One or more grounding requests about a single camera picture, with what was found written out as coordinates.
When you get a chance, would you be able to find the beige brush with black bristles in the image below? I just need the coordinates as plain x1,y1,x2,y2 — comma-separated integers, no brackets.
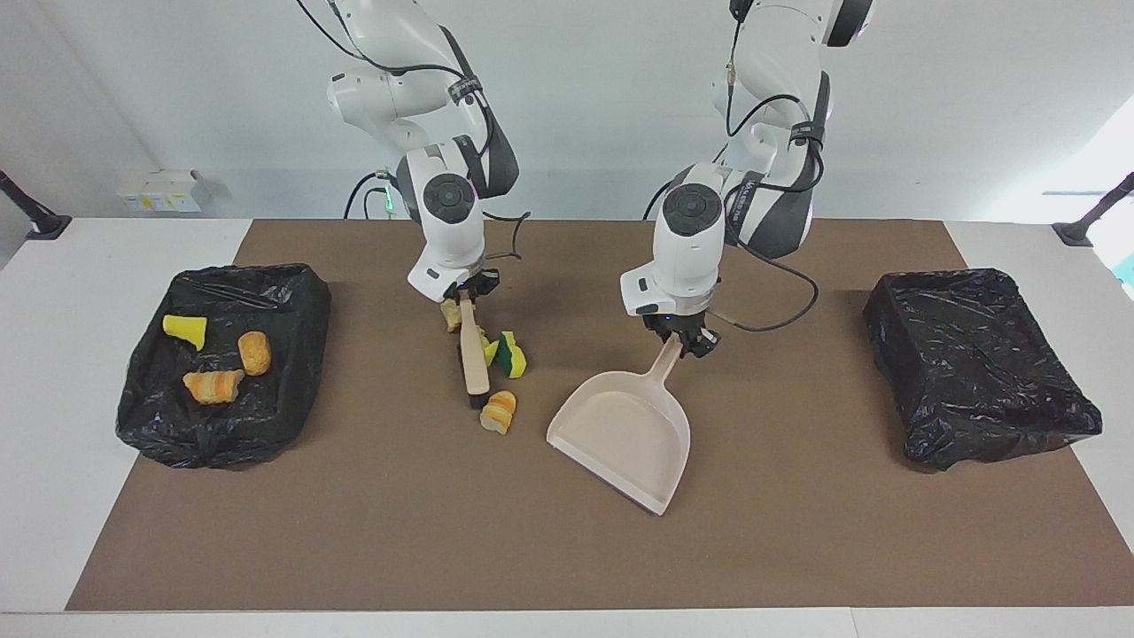
457,297,491,410

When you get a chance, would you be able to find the yellow sponge with green pad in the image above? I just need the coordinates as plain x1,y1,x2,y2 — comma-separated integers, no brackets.
494,331,528,379

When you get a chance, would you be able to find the beige plastic dustpan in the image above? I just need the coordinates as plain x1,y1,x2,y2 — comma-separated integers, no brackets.
546,335,692,517

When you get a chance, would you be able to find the small striped croissant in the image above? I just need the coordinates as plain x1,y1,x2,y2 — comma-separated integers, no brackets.
479,390,517,436

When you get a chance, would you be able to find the brown potato shaped bread roll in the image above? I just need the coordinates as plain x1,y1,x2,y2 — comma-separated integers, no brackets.
238,331,273,377

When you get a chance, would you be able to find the orange striped croissant piece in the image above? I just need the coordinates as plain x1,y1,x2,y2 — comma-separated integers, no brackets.
183,370,245,406

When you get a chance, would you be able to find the plain yellow sponge piece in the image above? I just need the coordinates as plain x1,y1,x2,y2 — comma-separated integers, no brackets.
163,315,208,352

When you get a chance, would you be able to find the bin lined with black bag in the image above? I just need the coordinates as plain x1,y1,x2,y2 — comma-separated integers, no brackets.
864,268,1104,471
116,262,332,470

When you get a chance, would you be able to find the brown table mat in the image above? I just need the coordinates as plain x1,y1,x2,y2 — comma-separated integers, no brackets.
66,219,1134,612

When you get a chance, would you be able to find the white cardboard box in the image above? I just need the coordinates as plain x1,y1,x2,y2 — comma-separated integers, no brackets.
118,168,203,212

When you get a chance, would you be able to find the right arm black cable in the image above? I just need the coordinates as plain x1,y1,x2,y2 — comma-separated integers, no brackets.
297,0,532,262

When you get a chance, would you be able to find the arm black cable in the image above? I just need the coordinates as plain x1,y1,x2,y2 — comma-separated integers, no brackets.
709,0,820,333
297,0,532,262

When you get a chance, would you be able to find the black base cable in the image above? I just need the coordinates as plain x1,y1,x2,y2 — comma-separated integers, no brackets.
644,177,679,220
344,170,391,220

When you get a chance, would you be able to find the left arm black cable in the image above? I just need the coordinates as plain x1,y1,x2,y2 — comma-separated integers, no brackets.
709,0,820,333

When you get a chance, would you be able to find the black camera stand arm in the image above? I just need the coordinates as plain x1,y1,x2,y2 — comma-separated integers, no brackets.
0,170,72,240
1052,173,1134,247

